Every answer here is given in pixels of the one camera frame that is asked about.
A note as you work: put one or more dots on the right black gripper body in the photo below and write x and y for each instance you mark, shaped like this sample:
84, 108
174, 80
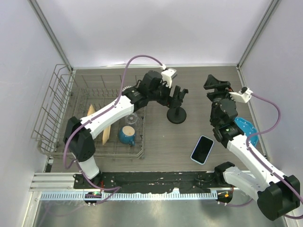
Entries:
222, 93

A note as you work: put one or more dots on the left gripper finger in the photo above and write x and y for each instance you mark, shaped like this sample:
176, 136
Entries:
176, 92
182, 94

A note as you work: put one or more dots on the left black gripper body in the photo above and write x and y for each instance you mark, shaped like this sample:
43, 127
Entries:
163, 97

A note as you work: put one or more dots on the black phone stand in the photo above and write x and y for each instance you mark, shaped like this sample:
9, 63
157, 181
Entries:
176, 115

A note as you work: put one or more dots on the phone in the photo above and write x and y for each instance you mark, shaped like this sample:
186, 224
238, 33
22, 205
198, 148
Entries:
202, 150

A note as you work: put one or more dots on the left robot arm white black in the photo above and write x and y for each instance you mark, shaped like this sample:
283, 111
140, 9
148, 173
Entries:
80, 134

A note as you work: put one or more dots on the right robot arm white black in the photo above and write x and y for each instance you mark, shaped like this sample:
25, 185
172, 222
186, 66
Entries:
275, 193

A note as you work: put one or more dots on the clear glass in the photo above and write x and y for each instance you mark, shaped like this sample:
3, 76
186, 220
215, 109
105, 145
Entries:
133, 120

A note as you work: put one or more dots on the blue polka dot plate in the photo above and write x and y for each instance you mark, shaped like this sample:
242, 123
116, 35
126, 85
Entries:
248, 128

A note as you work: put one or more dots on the blue mug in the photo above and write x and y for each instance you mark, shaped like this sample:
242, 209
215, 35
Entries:
127, 135

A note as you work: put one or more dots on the right beige plate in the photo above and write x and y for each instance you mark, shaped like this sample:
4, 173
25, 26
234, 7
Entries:
106, 134

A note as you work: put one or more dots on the beige plate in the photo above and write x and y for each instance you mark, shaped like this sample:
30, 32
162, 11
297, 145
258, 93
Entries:
106, 134
91, 110

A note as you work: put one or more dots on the left beige plate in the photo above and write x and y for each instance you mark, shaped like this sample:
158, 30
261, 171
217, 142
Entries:
91, 110

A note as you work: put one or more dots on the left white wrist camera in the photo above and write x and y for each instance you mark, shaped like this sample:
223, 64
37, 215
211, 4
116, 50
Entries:
168, 74

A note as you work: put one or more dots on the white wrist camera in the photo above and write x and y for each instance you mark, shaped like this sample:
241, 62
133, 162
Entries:
168, 74
243, 96

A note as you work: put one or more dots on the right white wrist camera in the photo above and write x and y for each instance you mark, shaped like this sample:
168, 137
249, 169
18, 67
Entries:
243, 96

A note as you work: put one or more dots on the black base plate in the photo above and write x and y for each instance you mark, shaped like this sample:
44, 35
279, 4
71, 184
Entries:
160, 182

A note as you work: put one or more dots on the grey wire dish rack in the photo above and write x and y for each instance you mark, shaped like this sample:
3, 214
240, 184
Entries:
71, 94

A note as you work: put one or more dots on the white slotted cable duct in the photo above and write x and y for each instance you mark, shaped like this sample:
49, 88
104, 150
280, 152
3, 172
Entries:
96, 196

